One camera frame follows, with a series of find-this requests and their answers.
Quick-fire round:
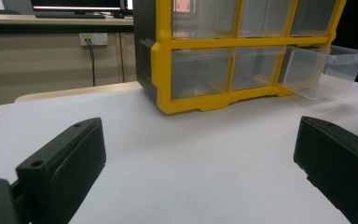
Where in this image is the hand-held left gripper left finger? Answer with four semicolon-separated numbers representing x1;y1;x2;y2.
15;117;107;224

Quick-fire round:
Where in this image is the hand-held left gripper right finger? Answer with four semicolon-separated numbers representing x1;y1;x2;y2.
293;115;358;224

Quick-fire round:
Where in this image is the clear plastic bin drawer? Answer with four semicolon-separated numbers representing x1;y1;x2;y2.
279;44;358;101

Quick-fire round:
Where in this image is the yellow black organizer cabinet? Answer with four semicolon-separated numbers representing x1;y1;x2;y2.
132;0;348;116

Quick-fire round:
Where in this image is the light wooden table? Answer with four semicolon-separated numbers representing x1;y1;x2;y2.
13;80;145;105

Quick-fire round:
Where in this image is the white table sheet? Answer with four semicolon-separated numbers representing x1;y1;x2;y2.
0;81;358;224

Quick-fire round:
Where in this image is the dark desk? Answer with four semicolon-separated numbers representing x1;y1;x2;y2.
0;13;135;35

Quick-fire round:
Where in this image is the black keyboard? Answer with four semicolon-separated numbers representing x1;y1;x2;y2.
34;11;107;20

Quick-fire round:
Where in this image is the computer monitor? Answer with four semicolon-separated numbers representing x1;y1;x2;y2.
30;0;129;11

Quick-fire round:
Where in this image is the set of clear drawers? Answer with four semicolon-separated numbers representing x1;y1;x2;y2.
170;0;338;101

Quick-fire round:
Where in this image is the black socket cable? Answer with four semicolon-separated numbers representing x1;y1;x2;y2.
86;38;97;88

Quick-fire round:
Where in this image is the white wall socket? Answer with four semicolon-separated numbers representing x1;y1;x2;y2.
79;32;109;48

